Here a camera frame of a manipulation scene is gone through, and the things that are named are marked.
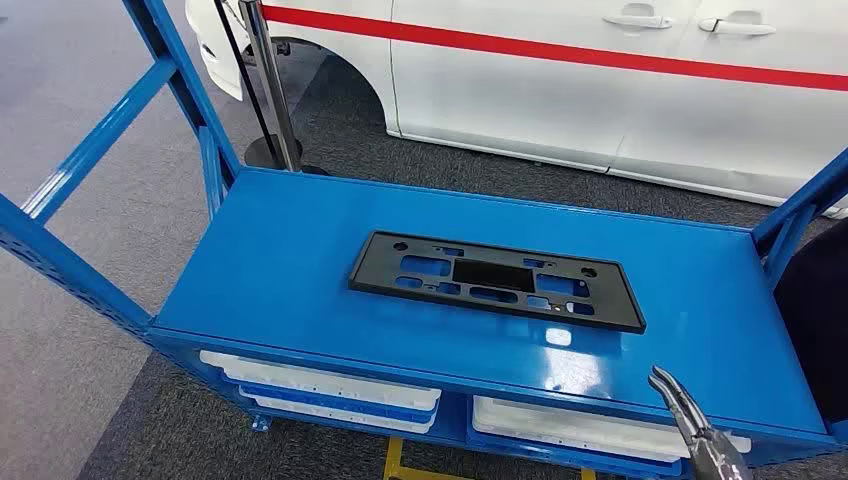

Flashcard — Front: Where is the white car door handle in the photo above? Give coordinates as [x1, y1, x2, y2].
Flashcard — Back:
[698, 9, 776, 38]
[602, 3, 674, 31]

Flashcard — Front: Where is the thin black strap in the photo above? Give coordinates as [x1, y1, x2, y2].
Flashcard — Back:
[213, 0, 283, 167]

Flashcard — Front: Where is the red barrier belt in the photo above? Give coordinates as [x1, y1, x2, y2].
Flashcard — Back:
[261, 3, 848, 93]

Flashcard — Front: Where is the blue metal shelf cart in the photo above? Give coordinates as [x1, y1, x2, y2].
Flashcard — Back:
[0, 0, 848, 480]

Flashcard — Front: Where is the chrome stanchion post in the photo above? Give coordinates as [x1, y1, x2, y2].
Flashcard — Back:
[237, 0, 329, 177]

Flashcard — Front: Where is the robot's grey right hand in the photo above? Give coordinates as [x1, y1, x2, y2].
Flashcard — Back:
[647, 366, 753, 480]

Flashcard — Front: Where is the black license plate bracket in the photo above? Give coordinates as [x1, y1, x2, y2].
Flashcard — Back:
[347, 230, 647, 335]

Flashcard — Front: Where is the white car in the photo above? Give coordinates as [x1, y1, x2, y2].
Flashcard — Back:
[184, 0, 848, 220]

